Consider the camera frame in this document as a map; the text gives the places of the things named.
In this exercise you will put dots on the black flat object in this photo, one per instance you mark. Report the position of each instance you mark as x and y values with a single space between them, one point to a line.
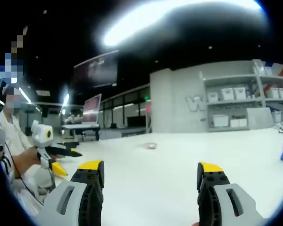
68 144

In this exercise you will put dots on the grey shelving unit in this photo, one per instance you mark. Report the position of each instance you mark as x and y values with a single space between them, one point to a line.
228 78

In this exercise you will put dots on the white desk with black legs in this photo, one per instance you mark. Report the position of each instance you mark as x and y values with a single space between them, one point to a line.
80 126

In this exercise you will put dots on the large tilted monitor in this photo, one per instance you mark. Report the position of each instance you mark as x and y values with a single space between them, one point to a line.
92 108

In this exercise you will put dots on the small ceiling light bar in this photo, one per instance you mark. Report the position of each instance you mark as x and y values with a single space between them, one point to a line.
66 100
24 95

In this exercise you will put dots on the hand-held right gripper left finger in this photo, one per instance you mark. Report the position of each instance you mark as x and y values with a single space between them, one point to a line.
85 202

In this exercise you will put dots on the white grey chest device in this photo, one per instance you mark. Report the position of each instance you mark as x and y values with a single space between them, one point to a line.
0 143

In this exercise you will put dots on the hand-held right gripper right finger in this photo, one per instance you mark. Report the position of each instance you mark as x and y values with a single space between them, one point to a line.
212 202

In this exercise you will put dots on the pink sign stand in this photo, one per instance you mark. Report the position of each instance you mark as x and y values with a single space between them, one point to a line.
148 109

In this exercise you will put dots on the person's left hand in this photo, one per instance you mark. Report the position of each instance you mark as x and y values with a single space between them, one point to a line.
33 155

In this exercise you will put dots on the grey cabinet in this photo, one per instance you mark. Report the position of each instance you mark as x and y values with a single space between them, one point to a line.
259 117

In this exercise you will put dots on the white shelf with storage boxes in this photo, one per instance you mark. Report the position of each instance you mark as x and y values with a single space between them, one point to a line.
227 94

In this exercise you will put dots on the person's right hand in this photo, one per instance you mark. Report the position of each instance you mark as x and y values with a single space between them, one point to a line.
195 224

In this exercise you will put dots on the dark hanging ceiling screen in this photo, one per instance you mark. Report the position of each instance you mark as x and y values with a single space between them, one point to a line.
96 70

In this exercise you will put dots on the long ceiling light strip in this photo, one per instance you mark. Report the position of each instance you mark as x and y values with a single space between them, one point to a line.
155 18

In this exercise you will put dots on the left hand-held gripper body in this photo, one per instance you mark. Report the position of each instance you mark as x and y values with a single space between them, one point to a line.
41 134

